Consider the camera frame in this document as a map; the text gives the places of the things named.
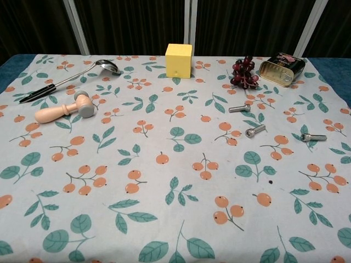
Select floral fruit print tablecloth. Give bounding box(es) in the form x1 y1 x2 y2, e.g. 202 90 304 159
0 54 351 263

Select silver bolt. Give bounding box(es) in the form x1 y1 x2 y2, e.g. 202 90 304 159
245 124 267 138
300 132 328 142
228 104 252 113

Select aluminium screen post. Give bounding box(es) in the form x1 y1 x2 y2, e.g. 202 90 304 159
184 0 199 54
293 0 327 58
62 0 91 55

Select dark red grape bunch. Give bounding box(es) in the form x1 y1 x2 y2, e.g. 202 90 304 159
229 55 260 90

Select dark pleated screen panel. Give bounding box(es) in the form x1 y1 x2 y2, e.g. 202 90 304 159
304 0 351 58
196 0 315 57
0 0 83 55
73 0 187 55

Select wooden mallet grey caps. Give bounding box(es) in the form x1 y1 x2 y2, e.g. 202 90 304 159
34 91 97 125

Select yellow cube block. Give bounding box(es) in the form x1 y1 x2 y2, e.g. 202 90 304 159
165 43 193 79

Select steel ladle black handle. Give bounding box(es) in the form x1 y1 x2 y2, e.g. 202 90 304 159
19 59 121 104

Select black gold tin can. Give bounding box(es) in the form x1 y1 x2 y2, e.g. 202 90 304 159
259 52 307 88

